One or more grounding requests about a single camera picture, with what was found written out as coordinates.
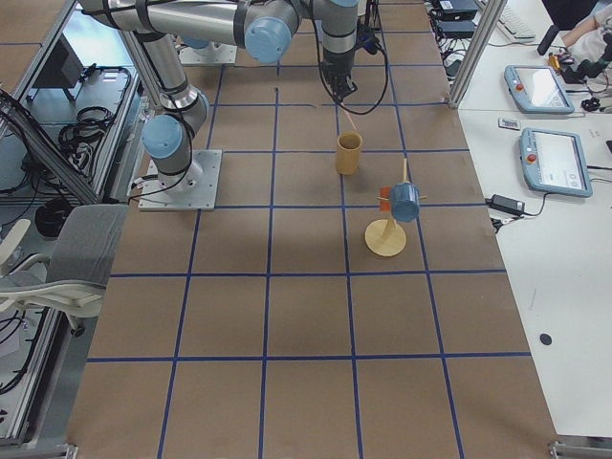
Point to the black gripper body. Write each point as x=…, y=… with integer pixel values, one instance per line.
x=338, y=72

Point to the pink chopstick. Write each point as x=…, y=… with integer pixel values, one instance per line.
x=350, y=120

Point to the blue cup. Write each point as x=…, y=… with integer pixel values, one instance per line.
x=404, y=200

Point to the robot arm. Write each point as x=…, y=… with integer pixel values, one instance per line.
x=181, y=110
x=263, y=28

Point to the orange cup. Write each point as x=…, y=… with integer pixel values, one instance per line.
x=383, y=198

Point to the bamboo cylinder holder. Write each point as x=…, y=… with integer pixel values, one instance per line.
x=348, y=152

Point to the upper teach pendant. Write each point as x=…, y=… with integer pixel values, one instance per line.
x=537, y=90

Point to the teach pendant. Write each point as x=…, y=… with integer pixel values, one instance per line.
x=537, y=90
x=554, y=162

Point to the black power adapter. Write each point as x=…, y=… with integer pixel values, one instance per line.
x=506, y=205

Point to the lower teach pendant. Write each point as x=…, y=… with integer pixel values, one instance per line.
x=554, y=162

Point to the grey office chair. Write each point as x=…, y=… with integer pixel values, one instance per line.
x=73, y=278

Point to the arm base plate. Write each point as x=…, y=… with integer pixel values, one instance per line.
x=214, y=54
x=196, y=190

